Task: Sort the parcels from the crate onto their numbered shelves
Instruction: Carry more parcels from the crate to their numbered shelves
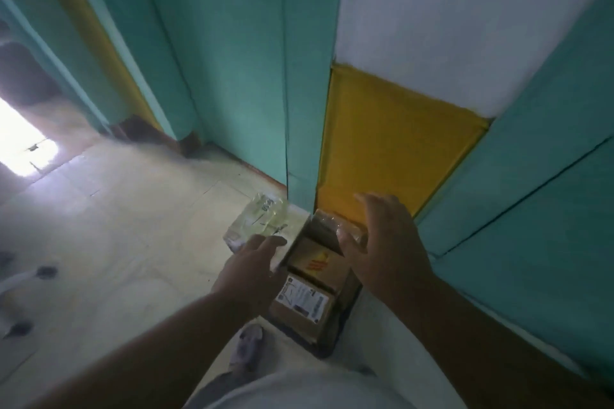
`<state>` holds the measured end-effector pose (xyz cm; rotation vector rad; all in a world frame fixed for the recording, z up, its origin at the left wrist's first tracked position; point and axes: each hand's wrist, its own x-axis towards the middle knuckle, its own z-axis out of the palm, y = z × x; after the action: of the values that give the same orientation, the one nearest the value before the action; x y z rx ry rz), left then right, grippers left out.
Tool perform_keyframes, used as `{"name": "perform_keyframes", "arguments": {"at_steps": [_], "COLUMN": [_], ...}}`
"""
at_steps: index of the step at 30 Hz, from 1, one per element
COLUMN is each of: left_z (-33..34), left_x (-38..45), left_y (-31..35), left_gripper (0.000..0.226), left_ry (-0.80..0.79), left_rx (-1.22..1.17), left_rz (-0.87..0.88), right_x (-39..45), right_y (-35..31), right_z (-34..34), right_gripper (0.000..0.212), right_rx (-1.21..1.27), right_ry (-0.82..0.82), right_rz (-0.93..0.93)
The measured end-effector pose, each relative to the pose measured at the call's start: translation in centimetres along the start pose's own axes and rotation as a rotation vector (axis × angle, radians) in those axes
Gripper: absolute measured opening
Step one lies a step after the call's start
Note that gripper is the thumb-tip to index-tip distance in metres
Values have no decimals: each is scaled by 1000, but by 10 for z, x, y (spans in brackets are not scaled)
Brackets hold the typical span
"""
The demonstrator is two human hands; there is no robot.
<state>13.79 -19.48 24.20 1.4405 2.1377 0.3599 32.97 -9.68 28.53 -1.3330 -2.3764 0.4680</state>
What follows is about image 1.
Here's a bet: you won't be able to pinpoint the person's left forearm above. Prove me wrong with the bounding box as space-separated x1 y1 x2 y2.
24 288 260 409

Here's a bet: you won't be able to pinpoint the person's left hand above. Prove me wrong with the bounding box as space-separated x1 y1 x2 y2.
210 233 288 314

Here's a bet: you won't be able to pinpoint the small parcel marked 1-7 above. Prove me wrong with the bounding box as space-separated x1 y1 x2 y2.
267 272 338 346

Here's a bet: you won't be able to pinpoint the black flat tray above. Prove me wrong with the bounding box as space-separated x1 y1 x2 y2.
266 274 364 360

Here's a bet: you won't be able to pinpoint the box with orange stripes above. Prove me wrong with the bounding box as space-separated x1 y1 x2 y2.
287 235 356 295

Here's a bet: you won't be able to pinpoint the large white tape-wrapped box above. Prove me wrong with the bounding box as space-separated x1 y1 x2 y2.
223 192 310 273

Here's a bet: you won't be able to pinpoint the grey slipper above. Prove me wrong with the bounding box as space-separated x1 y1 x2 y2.
229 325 265 374

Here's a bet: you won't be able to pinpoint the person's right forearm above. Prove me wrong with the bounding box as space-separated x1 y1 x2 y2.
388 274 614 409

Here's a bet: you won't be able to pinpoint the dark grey shorts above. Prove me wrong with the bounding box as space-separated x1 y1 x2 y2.
182 367 250 409

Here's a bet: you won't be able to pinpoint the person's right hand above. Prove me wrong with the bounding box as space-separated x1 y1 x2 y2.
335 192 435 309

